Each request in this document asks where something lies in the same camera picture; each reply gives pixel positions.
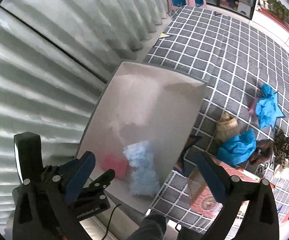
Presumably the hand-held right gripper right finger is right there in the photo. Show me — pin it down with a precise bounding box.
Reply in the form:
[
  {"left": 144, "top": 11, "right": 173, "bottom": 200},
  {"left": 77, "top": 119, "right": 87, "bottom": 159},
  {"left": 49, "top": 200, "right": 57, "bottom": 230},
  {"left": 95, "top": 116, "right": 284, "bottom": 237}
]
[{"left": 194, "top": 152, "right": 281, "bottom": 240}]

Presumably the pink sponge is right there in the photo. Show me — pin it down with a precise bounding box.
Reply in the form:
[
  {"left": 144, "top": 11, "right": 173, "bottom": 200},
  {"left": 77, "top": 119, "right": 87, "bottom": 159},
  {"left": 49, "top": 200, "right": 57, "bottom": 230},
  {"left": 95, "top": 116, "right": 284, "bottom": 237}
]
[{"left": 102, "top": 154, "right": 128, "bottom": 180}]

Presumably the grey checked bed sheet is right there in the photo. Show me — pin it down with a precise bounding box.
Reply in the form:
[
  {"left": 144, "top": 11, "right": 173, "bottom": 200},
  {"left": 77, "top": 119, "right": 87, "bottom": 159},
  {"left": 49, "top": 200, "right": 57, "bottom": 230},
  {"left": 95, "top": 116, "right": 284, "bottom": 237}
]
[{"left": 142, "top": 5, "right": 289, "bottom": 233}]

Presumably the black cable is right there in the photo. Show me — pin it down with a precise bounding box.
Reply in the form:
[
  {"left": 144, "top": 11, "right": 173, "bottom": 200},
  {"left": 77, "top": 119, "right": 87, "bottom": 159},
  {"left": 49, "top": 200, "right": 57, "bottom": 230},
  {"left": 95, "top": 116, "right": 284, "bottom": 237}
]
[{"left": 102, "top": 203, "right": 122, "bottom": 240}]

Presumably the blue crinkled cloth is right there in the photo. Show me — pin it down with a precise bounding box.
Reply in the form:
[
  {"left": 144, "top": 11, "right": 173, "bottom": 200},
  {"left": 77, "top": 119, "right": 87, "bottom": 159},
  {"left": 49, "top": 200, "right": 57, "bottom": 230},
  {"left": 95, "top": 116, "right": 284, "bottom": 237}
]
[
  {"left": 217, "top": 129, "right": 258, "bottom": 167},
  {"left": 255, "top": 84, "right": 282, "bottom": 130}
]

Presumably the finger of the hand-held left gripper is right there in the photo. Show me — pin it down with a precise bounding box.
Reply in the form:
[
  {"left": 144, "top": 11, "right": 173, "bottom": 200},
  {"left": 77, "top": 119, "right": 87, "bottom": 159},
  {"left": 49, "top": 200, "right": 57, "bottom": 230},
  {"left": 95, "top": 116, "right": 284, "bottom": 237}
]
[{"left": 84, "top": 169, "right": 115, "bottom": 200}]

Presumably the light blue fluffy cloth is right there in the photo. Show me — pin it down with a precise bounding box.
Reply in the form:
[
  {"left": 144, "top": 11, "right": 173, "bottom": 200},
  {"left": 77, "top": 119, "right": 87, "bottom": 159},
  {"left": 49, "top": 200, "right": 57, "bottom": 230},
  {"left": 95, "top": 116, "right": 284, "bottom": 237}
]
[{"left": 123, "top": 141, "right": 161, "bottom": 198}]

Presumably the grey white curtain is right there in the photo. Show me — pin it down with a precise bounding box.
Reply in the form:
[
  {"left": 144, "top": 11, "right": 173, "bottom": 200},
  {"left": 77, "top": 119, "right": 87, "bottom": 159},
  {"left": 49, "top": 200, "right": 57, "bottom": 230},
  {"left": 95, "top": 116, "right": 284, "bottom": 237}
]
[{"left": 0, "top": 0, "right": 172, "bottom": 230}]

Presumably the small pink cloth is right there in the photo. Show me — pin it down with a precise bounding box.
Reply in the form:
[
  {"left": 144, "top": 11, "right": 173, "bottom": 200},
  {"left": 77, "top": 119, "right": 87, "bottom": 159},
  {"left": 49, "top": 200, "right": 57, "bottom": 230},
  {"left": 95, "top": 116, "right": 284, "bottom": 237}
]
[{"left": 248, "top": 97, "right": 260, "bottom": 117}]

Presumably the beige soft cloth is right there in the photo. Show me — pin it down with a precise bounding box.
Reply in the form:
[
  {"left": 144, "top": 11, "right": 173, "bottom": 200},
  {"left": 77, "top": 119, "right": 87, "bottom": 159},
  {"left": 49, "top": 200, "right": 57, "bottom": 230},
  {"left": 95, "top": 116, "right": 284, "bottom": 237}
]
[{"left": 215, "top": 112, "right": 240, "bottom": 143}]

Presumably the red patterned cardboard box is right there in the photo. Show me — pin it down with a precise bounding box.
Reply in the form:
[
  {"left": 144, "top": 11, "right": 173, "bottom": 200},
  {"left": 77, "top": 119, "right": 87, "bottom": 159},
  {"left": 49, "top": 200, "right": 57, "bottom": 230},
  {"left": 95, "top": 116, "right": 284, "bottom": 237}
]
[{"left": 184, "top": 155, "right": 276, "bottom": 214}]

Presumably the leopard print cloth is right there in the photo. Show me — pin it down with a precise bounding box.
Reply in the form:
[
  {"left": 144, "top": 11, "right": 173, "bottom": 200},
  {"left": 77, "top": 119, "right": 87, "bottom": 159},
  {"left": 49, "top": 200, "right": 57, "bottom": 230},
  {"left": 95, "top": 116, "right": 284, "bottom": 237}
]
[{"left": 273, "top": 129, "right": 289, "bottom": 167}]

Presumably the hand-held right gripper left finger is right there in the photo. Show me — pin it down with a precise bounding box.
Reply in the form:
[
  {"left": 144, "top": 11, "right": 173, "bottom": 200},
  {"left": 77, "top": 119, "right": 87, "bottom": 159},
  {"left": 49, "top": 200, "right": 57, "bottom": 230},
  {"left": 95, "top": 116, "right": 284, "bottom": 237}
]
[{"left": 12, "top": 151, "right": 96, "bottom": 240}]

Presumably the white cloth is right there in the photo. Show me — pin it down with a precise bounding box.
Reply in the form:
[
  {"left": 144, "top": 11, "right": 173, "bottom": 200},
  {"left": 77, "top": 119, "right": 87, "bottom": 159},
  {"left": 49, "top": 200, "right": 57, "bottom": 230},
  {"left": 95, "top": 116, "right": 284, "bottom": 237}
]
[{"left": 274, "top": 165, "right": 289, "bottom": 180}]

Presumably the person's leg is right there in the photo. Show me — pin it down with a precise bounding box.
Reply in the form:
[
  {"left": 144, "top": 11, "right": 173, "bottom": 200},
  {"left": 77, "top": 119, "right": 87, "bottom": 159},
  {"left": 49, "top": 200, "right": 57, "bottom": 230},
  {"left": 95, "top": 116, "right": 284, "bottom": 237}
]
[{"left": 128, "top": 210, "right": 167, "bottom": 240}]

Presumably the wall poster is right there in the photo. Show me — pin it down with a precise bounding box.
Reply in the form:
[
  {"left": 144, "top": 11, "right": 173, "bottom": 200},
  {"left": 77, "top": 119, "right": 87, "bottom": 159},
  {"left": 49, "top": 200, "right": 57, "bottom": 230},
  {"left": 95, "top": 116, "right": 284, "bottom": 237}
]
[{"left": 255, "top": 0, "right": 289, "bottom": 45}]

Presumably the white storage box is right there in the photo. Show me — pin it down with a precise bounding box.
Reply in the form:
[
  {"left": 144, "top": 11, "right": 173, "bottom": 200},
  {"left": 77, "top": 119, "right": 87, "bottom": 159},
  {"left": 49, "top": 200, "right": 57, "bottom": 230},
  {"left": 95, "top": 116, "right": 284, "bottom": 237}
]
[{"left": 76, "top": 60, "right": 207, "bottom": 215}]

